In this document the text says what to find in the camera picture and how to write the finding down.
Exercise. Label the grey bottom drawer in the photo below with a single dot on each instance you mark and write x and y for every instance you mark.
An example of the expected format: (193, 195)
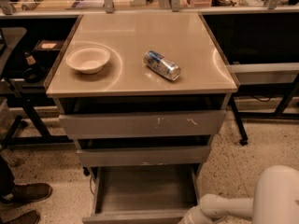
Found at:
(143, 194)

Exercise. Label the grey drawer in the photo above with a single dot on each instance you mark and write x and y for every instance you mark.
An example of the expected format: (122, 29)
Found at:
(143, 156)
(152, 124)
(143, 194)

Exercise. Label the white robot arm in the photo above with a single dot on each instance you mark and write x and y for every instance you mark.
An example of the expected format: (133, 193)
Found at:
(275, 201)

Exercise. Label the grey drawer cabinet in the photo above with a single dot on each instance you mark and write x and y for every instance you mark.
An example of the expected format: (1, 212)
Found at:
(126, 85)

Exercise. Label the grey top drawer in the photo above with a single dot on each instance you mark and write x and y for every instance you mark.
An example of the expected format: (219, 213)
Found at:
(152, 124)

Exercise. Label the grey middle drawer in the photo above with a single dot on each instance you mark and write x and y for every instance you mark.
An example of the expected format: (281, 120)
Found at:
(143, 156)

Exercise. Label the blue silver soda can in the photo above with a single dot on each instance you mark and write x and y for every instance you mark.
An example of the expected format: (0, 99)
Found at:
(162, 66)

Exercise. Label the white paper bowl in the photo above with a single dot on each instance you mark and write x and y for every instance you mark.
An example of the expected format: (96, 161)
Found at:
(88, 60)

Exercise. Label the black headphones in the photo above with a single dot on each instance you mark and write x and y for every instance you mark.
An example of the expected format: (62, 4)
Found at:
(34, 73)

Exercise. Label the brown shoe upper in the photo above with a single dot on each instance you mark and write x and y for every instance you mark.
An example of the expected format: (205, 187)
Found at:
(28, 193)

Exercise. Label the brown shoe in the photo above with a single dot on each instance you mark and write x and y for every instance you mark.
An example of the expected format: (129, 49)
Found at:
(28, 193)
(31, 217)

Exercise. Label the brown shoe lower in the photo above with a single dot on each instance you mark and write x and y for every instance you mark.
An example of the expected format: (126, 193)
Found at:
(31, 217)

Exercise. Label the grey desk frame right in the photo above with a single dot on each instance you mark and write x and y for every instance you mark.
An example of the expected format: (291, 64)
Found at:
(265, 79)

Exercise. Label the black desk frame left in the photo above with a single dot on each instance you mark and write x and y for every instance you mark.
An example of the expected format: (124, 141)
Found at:
(11, 37)

